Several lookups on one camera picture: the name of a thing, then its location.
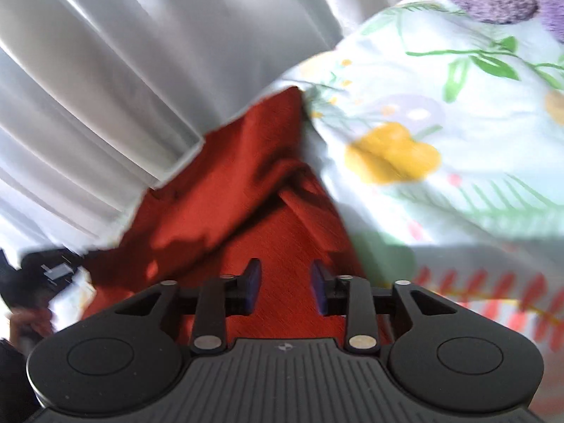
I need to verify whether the floral white bed sheet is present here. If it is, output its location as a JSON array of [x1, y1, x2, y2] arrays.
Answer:
[[48, 0, 564, 423]]

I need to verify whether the white curtain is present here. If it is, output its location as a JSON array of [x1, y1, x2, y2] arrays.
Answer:
[[1, 0, 400, 264]]

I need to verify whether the red knit sweater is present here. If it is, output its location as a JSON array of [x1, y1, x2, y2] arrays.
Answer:
[[86, 87, 362, 339]]

